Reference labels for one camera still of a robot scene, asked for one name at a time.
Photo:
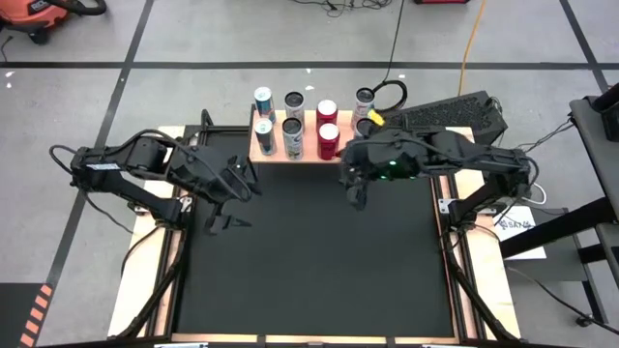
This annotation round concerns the red Coca-Cola can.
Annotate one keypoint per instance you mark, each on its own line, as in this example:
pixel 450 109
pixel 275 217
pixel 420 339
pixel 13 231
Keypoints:
pixel 326 112
pixel 329 142

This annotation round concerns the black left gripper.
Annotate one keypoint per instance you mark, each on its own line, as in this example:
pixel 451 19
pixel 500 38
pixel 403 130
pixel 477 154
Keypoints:
pixel 229 186

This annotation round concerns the white printed paper sheet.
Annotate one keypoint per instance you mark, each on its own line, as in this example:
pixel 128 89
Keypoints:
pixel 517 232

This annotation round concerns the wooden shelf black legs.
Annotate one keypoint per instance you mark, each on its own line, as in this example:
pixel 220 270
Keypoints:
pixel 309 150

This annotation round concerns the orange shop vacuum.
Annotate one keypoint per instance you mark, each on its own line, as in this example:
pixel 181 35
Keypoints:
pixel 29 14

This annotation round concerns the black metal stand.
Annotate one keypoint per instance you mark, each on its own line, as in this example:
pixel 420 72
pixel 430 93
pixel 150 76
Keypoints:
pixel 556 232

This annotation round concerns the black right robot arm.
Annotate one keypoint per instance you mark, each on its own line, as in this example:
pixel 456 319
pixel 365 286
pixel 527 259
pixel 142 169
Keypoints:
pixel 483 159

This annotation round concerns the black mat orange stripes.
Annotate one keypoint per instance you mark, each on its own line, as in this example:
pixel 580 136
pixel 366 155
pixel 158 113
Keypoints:
pixel 19 314

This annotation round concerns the white yellow Celsius can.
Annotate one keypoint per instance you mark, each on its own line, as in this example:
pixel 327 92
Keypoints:
pixel 292 140

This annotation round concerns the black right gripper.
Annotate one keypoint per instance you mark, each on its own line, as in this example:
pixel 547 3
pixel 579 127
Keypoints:
pixel 358 164

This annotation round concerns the black aluminium table frame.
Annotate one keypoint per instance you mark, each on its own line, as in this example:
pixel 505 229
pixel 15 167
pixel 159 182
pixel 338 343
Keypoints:
pixel 213 130

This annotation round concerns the teal white slim can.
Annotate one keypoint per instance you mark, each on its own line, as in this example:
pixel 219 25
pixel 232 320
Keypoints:
pixel 264 104

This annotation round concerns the black table mat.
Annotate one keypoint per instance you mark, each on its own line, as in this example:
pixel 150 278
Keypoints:
pixel 314 266

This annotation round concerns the dark blue slim can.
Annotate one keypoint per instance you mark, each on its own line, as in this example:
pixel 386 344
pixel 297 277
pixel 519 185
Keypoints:
pixel 265 137

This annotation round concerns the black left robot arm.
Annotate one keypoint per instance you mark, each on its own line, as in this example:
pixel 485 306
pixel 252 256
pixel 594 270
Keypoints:
pixel 145 154

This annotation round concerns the Celsius Peach Vibe can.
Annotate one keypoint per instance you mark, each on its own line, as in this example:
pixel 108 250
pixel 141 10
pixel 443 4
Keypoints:
pixel 363 99

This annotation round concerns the yellow label tag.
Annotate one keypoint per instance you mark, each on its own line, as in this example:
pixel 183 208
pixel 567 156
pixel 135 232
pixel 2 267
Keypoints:
pixel 376 117

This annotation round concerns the white slim Celsius can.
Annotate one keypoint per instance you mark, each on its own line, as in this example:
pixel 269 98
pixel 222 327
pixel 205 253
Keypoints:
pixel 294 104
pixel 362 126

